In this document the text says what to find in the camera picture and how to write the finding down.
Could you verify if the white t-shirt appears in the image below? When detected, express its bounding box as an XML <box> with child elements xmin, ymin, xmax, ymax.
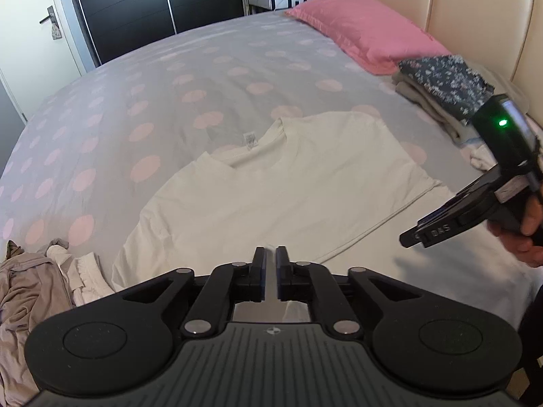
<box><xmin>112</xmin><ymin>111</ymin><xmax>438</xmax><ymax>289</ymax></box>

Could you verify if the right hand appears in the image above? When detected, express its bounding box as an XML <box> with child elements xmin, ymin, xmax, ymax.
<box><xmin>487</xmin><ymin>196</ymin><xmax>543</xmax><ymax>268</ymax></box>

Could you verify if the beige folded garment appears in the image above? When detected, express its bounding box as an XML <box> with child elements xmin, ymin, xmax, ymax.
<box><xmin>392</xmin><ymin>72</ymin><xmax>480</xmax><ymax>145</ymax></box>

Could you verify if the dark floral folded garment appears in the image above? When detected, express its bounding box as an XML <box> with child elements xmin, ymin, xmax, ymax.
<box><xmin>398</xmin><ymin>54</ymin><xmax>495</xmax><ymax>125</ymax></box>

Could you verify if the white ribbed knit garment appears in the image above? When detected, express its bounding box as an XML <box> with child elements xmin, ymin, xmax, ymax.
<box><xmin>46</xmin><ymin>245</ymin><xmax>114</xmax><ymax>307</ymax></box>

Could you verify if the beige padded headboard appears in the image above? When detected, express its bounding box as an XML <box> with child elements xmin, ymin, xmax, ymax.
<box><xmin>378</xmin><ymin>0</ymin><xmax>542</xmax><ymax>121</ymax></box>

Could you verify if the taupe garment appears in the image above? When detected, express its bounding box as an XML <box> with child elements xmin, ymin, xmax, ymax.
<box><xmin>1</xmin><ymin>241</ymin><xmax>73</xmax><ymax>406</ymax></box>

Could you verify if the grey pink-dotted bed cover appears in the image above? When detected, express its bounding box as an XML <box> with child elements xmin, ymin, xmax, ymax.
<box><xmin>1</xmin><ymin>14</ymin><xmax>542</xmax><ymax>325</ymax></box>

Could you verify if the pink pillow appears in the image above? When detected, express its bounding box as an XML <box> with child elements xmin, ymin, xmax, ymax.
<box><xmin>285</xmin><ymin>0</ymin><xmax>450</xmax><ymax>75</ymax></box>

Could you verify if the white door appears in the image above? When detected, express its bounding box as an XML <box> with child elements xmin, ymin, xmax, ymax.
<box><xmin>1</xmin><ymin>0</ymin><xmax>87</xmax><ymax>121</ymax></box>

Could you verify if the black sliding wardrobe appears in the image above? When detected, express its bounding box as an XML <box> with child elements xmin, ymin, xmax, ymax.
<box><xmin>73</xmin><ymin>0</ymin><xmax>244</xmax><ymax>65</ymax></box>

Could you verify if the black door handle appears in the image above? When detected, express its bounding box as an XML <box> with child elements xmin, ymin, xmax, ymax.
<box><xmin>40</xmin><ymin>5</ymin><xmax>57</xmax><ymax>25</ymax></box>

